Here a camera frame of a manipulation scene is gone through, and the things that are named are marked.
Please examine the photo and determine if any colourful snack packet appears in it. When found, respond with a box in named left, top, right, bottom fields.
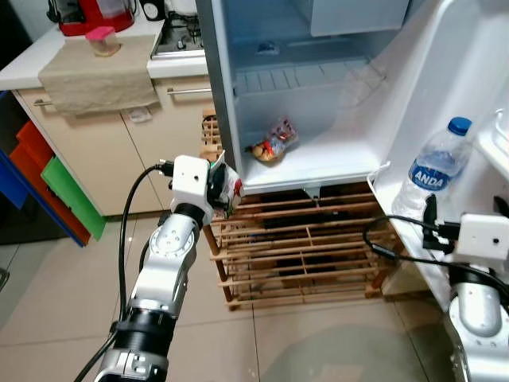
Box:
left=208, top=153, right=244, bottom=217

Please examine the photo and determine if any clear water bottle blue cap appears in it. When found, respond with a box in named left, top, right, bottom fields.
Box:
left=394, top=117, right=473, bottom=222

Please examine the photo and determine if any silver mini fridge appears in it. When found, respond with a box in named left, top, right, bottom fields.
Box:
left=195, top=0, right=414, bottom=198

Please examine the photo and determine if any white fridge door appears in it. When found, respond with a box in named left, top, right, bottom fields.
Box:
left=368, top=0, right=509, bottom=311

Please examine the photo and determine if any clear bag of snacks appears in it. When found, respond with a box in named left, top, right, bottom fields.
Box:
left=250, top=117, right=300, bottom=165

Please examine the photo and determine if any wooden slatted rack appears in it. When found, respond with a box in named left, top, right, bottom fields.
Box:
left=200, top=111, right=408, bottom=310

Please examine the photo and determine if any beige kitchen cabinet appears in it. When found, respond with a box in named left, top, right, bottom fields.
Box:
left=0, top=16, right=214, bottom=217

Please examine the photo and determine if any green board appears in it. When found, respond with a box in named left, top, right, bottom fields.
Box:
left=40, top=155, right=107, bottom=241

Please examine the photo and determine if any steel gas stove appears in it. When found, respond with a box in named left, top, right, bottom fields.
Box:
left=150, top=10, right=209, bottom=61

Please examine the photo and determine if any beige cloth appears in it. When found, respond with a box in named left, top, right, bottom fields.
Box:
left=38, top=33, right=160, bottom=117

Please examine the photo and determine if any container with pink lid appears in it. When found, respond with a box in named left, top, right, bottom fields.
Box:
left=85, top=25, right=122, bottom=58

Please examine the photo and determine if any orange board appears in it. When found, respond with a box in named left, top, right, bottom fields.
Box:
left=10, top=119, right=90, bottom=248

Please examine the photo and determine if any black round appliance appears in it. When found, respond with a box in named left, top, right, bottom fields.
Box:
left=139, top=0, right=168, bottom=21

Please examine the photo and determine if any blue board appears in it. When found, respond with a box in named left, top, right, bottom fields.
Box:
left=0, top=89, right=31, bottom=209

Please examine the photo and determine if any translucent freezer compartment flap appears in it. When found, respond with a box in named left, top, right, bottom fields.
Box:
left=310, top=0, right=412, bottom=37

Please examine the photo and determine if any red kitchen appliance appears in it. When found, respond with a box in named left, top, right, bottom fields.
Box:
left=46, top=0, right=138, bottom=37

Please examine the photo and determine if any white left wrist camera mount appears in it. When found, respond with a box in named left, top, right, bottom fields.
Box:
left=171, top=155, right=214, bottom=209

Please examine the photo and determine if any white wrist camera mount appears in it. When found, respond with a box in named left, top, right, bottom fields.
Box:
left=459, top=213, right=509, bottom=263
left=171, top=155, right=214, bottom=209

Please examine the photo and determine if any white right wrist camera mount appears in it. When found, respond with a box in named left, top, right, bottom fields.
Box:
left=459, top=213, right=509, bottom=263

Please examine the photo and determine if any long metal cabinet handle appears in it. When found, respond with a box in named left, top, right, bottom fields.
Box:
left=165, top=86, right=212, bottom=97

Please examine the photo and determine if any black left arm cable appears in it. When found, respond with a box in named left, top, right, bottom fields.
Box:
left=76, top=159, right=176, bottom=382

